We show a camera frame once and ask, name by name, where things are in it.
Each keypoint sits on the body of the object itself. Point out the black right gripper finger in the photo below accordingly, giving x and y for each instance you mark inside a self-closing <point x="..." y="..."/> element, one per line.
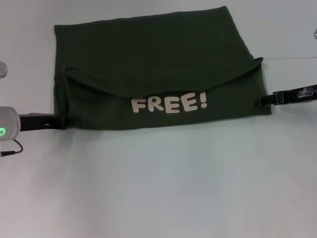
<point x="267" y="100"/>

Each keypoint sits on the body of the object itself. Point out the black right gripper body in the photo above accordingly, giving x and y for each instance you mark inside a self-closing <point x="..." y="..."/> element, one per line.
<point x="297" y="95"/>

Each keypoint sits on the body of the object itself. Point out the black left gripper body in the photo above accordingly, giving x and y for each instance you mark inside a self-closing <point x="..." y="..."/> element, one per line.
<point x="32" y="122"/>

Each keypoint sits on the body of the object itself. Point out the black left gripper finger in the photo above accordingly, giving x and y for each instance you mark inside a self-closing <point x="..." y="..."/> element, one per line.
<point x="57" y="122"/>

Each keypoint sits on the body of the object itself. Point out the dark green shirt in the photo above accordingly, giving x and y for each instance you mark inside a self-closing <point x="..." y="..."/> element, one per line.
<point x="153" y="62"/>

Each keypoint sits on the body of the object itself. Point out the silver right elbow connector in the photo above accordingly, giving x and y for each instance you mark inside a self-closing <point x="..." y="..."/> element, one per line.
<point x="305" y="93"/>

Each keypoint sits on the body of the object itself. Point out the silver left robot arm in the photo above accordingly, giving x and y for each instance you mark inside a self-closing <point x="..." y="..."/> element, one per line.
<point x="8" y="124"/>

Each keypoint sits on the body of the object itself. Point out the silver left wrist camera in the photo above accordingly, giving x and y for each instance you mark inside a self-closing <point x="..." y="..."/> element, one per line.
<point x="3" y="70"/>

